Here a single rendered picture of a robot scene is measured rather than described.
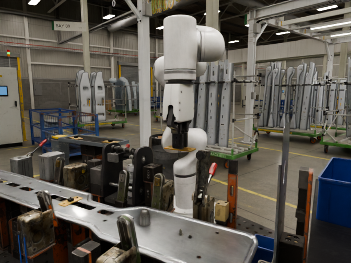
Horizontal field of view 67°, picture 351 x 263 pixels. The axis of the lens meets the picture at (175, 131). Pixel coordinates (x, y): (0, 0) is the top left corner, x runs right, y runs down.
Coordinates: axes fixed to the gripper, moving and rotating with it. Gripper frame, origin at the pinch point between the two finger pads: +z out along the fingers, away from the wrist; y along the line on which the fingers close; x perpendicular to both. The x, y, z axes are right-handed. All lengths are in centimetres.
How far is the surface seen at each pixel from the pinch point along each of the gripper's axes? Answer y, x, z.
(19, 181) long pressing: -4, -86, 27
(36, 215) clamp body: 18.2, -38.4, 23.0
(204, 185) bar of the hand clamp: -13.6, 1.6, 17.0
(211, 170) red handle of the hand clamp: -22.5, 0.7, 14.7
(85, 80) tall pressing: -616, -710, -55
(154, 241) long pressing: 6.5, -4.4, 27.6
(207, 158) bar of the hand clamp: -15.0, 2.0, 8.4
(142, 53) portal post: -338, -256, -82
